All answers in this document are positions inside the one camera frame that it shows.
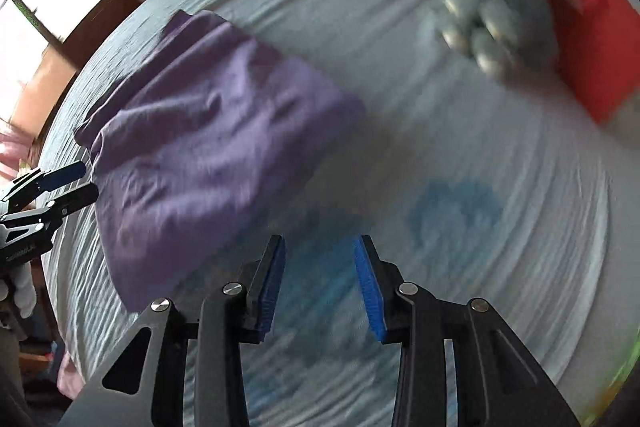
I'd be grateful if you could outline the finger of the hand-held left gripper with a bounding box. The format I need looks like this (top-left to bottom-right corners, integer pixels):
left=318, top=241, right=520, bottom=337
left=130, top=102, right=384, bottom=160
left=0, top=184, right=100, bottom=233
left=0, top=160, right=88, bottom=204

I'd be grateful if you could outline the pink cloth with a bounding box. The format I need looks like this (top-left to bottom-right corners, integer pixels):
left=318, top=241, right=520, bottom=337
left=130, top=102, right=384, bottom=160
left=54, top=347, right=87, bottom=402
left=0, top=127, right=32, bottom=180

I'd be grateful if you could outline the bed with grey sheet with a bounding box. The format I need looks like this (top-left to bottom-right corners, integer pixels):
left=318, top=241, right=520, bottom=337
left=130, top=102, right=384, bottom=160
left=37, top=0, right=632, bottom=427

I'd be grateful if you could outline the purple cloth garment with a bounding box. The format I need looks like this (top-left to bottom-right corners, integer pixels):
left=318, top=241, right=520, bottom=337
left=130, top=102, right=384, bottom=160
left=74, top=9, right=369, bottom=314

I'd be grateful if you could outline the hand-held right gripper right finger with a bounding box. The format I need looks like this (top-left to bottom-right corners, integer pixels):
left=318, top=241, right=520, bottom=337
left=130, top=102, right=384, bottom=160
left=352, top=235, right=582, bottom=427

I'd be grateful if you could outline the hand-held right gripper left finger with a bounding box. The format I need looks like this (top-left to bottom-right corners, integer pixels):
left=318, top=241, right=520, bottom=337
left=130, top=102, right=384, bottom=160
left=60, top=235, right=287, bottom=427

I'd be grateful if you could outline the person's left hand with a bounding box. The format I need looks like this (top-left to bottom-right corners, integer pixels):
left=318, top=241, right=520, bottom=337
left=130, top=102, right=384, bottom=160
left=0, top=263, right=39, bottom=319

